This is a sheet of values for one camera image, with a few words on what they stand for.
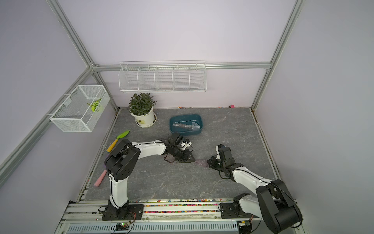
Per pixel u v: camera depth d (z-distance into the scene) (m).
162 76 0.99
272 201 0.42
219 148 0.84
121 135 1.02
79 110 0.82
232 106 1.24
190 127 1.08
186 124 1.09
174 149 0.78
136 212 0.74
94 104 0.81
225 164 0.69
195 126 1.08
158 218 0.73
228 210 0.74
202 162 0.91
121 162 0.51
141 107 0.98
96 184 0.81
